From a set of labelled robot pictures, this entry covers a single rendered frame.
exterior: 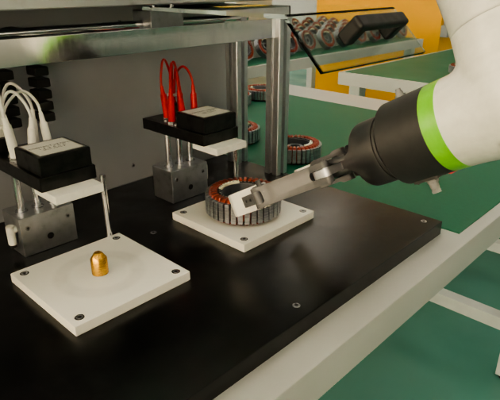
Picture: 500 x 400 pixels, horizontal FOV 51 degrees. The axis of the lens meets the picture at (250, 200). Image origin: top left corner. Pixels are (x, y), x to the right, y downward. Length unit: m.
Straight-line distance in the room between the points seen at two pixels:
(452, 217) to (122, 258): 0.52
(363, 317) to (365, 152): 0.19
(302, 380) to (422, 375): 1.22
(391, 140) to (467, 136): 0.08
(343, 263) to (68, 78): 0.49
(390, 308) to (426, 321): 1.32
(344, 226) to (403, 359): 1.05
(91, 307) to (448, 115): 0.40
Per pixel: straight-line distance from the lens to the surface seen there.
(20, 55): 0.65
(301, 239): 0.73
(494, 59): 0.49
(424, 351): 1.83
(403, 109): 0.54
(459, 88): 0.51
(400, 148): 0.54
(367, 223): 0.79
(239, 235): 0.71
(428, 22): 4.16
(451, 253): 0.79
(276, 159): 0.95
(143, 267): 0.65
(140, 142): 0.94
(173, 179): 0.83
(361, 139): 0.58
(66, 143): 0.66
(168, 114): 0.81
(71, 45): 0.67
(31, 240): 0.73
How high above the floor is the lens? 1.10
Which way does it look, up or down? 23 degrees down
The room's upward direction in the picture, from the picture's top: straight up
